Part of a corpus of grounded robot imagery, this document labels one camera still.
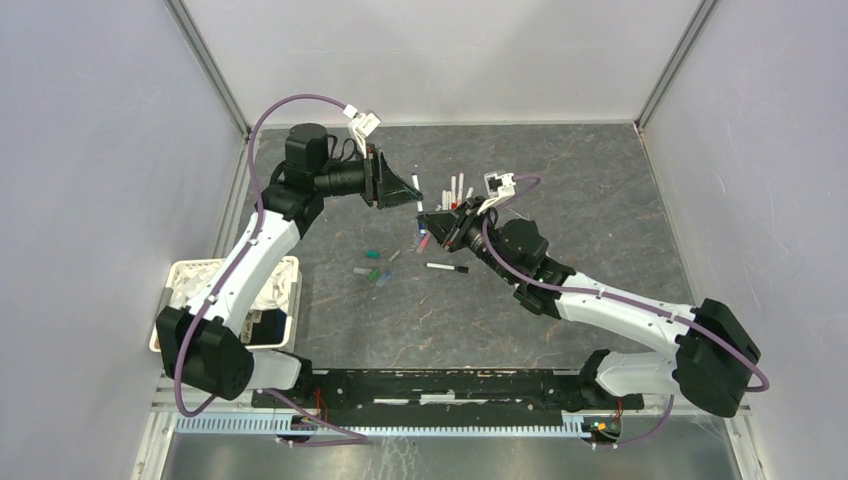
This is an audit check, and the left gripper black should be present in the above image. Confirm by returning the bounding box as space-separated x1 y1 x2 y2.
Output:
314 143 423 210

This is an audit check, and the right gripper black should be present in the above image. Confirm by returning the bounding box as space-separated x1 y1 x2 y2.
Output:
418 196 517 284

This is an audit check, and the blue capped white pen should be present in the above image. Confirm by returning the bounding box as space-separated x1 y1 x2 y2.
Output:
411 172 423 213

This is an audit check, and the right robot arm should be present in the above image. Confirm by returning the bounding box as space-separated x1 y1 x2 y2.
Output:
417 199 769 418

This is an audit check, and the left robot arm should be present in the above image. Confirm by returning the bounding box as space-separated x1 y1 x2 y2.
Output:
155 123 423 408

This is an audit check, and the red tipped white pen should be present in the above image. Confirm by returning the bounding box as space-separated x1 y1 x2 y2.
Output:
450 175 458 210

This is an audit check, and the black capped pen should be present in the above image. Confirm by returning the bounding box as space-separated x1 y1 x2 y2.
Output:
425 262 469 274

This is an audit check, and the white cloth in basket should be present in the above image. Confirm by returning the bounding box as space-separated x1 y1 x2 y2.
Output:
165 256 300 323

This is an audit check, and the white plastic basket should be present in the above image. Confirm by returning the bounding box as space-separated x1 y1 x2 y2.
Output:
160 256 302 351

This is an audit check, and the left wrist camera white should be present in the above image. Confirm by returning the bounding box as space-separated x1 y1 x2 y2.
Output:
343 104 382 156

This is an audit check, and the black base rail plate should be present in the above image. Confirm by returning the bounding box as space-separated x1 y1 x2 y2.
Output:
286 369 645 427

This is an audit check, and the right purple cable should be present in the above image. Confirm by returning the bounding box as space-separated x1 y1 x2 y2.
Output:
480 174 771 450

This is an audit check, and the purple cable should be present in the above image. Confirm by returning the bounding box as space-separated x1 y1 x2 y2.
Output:
173 93 372 448
480 174 771 450

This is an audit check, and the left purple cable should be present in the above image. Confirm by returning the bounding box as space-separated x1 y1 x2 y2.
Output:
173 93 372 448

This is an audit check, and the white slotted cable duct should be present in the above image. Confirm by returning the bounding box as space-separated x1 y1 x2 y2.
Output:
174 412 611 440

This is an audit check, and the aluminium frame rail left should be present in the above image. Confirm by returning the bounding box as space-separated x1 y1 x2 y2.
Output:
164 0 251 139

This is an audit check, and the aluminium frame rail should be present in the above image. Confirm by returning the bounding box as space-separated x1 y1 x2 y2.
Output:
164 0 251 139
634 0 719 135

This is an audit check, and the aluminium frame rail right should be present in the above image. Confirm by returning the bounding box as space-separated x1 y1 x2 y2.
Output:
634 0 719 135

